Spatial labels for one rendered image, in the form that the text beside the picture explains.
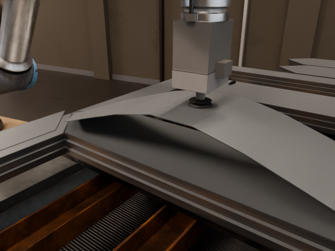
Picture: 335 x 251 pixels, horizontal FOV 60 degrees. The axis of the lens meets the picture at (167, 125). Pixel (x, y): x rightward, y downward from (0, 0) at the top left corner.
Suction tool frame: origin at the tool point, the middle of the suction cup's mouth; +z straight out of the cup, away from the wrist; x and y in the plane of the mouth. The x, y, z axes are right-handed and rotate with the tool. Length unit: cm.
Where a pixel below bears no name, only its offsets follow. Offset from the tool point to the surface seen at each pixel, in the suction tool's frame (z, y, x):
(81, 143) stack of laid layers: 9.5, -7.7, 22.9
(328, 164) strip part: 3.4, -0.8, -20.9
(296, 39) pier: 20, 299, 38
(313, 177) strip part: 3.1, -5.9, -19.7
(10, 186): 26, -13, 46
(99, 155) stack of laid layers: 9.9, -8.8, 16.6
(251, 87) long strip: 8.4, 48.9, 6.1
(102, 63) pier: 71, 274, 303
